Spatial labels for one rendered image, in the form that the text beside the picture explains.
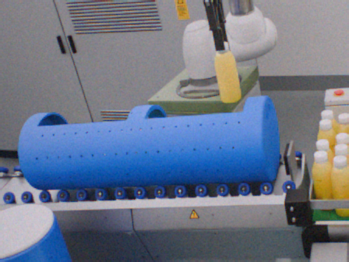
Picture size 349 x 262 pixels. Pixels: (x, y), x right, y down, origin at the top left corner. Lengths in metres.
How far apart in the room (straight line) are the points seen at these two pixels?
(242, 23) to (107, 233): 0.97
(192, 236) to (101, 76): 2.14
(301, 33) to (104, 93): 1.60
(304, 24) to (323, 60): 0.32
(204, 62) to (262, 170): 0.73
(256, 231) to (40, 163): 0.78
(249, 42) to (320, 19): 2.23
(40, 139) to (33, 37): 2.19
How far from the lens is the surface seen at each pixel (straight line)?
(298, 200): 1.86
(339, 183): 1.87
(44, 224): 2.02
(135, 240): 2.27
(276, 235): 2.09
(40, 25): 4.25
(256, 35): 2.51
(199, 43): 2.49
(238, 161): 1.92
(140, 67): 3.91
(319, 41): 4.77
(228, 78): 1.92
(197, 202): 2.08
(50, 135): 2.18
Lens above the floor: 2.04
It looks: 26 degrees down
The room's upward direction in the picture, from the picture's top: 12 degrees counter-clockwise
